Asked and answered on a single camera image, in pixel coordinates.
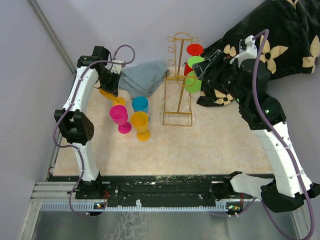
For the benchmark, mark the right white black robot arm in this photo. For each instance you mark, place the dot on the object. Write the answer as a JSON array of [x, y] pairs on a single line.
[[245, 79]]

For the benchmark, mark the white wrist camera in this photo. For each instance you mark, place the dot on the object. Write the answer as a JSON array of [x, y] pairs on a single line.
[[247, 50], [117, 65]]

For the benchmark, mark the aluminium frame rail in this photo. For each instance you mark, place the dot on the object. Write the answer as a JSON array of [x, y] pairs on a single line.
[[52, 35]]

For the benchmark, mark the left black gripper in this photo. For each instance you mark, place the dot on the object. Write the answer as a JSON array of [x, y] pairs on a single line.
[[112, 89]]

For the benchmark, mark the green plastic wine glass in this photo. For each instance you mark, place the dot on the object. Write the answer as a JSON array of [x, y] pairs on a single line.
[[192, 84]]

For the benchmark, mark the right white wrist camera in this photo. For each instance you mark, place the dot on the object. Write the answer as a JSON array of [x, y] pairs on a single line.
[[247, 50]]

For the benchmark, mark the orange plastic wine glass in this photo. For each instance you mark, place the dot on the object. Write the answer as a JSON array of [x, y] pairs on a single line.
[[116, 100], [140, 122]]

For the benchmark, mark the black floral blanket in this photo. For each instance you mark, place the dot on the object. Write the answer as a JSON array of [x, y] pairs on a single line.
[[293, 43]]

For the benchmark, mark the grey folded cloth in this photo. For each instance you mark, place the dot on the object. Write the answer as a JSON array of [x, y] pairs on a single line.
[[143, 79]]

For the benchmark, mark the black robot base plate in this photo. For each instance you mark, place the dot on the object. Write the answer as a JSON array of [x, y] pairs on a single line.
[[168, 191]]

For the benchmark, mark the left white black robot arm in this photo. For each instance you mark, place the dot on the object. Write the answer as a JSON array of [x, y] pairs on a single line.
[[73, 123]]

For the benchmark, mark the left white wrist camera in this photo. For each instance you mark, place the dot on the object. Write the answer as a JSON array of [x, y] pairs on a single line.
[[117, 65]]

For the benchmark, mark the red plastic wine glass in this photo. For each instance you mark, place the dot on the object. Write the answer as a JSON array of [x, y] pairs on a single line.
[[195, 50]]

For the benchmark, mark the blue plastic wine glass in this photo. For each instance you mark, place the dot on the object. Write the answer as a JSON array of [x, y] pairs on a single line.
[[140, 106]]

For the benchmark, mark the white slotted cable duct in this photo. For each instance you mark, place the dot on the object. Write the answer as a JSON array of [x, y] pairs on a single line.
[[87, 206]]

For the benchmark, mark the gold wire glass rack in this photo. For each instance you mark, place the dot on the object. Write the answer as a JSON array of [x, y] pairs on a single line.
[[178, 40]]

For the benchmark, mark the pink plastic wine glass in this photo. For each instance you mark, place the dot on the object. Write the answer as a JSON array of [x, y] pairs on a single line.
[[119, 115]]

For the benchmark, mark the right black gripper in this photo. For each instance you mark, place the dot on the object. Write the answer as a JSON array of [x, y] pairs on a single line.
[[203, 68]]

